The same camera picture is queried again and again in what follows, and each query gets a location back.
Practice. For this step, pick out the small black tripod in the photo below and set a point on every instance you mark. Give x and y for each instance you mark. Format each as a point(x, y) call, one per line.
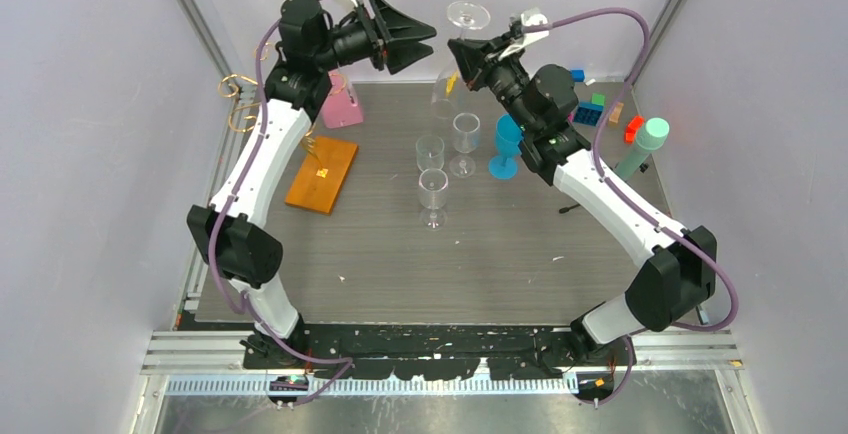
point(569, 208)

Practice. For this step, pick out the mint green cylinder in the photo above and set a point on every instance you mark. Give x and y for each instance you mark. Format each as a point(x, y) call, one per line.
point(650, 138)

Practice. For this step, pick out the green toy block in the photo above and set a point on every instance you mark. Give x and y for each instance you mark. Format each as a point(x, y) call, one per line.
point(598, 99)

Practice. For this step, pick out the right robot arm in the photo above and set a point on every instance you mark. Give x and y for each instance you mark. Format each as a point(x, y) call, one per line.
point(676, 264)

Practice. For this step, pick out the blue toy block far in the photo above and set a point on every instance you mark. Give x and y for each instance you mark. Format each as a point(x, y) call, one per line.
point(578, 76)

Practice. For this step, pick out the red toy piece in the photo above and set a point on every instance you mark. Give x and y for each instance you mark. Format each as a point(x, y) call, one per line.
point(632, 128)

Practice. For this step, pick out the tan wooden block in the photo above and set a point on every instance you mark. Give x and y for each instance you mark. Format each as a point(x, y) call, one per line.
point(614, 116)

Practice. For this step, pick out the yellow toy piece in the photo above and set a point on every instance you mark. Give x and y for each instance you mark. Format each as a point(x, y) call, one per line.
point(450, 83)

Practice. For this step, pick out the blue wine glass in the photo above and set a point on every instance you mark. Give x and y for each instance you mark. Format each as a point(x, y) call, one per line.
point(507, 138)

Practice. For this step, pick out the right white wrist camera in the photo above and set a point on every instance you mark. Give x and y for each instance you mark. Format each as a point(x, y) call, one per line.
point(526, 28)

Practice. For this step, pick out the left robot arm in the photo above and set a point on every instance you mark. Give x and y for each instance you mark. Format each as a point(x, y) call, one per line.
point(292, 62)

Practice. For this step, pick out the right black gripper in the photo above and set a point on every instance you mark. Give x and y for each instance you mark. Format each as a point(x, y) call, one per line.
point(470, 55)

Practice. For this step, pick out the orange wooden rack base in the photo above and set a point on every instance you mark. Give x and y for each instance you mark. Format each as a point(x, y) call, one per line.
point(321, 177)

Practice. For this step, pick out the gold wire glass rack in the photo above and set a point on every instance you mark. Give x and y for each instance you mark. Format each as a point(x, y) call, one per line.
point(230, 87)

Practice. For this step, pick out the blue studded toy block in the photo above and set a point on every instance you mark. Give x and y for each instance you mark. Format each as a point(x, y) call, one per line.
point(588, 113)

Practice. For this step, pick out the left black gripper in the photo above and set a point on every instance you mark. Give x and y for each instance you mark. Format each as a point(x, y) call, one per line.
point(401, 53)

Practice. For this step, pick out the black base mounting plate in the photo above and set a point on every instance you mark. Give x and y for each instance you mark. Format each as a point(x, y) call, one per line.
point(433, 352)

